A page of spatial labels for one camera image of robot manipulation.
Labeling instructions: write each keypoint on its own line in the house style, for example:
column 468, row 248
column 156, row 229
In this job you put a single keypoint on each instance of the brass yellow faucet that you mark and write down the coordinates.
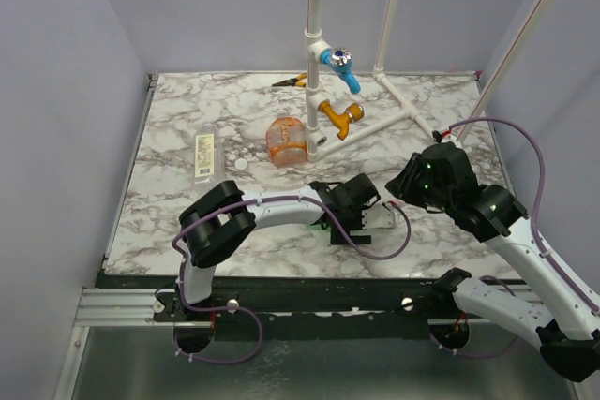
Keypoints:
column 342, row 121

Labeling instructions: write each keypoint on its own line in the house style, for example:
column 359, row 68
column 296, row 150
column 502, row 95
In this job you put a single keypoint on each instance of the yellow handled pliers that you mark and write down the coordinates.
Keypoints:
column 297, row 81

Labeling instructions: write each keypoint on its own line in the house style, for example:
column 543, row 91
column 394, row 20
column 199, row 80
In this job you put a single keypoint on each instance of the blue plastic faucet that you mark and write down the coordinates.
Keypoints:
column 340, row 61

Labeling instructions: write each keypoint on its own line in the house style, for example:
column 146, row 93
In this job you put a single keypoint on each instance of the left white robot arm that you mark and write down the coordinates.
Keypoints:
column 214, row 226

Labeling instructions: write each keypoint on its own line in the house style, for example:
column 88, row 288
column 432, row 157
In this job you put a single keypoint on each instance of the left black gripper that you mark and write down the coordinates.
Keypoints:
column 357, row 225

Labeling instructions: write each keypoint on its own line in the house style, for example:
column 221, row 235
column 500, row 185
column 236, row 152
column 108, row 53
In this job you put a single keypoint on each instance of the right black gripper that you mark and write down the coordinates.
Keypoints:
column 403, row 180

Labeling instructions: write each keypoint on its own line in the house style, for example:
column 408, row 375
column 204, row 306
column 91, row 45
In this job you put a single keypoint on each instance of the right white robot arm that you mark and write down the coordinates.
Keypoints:
column 565, row 327

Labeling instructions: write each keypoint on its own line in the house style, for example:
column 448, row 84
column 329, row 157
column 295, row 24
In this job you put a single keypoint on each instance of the orange label tea bottle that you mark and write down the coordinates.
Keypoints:
column 286, row 141

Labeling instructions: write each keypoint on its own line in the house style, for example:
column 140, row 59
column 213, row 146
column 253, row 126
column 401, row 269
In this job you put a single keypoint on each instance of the white round bottle cap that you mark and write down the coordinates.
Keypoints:
column 241, row 164

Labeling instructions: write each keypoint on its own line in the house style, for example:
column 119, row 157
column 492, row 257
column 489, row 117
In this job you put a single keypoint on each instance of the green plastic bottle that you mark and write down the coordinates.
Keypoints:
column 319, row 226

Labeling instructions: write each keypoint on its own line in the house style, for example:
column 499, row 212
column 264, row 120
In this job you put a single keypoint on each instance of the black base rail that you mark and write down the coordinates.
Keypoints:
column 243, row 308

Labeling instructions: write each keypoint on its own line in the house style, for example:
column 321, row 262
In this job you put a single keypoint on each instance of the clear square water bottle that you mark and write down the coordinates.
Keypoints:
column 208, row 159

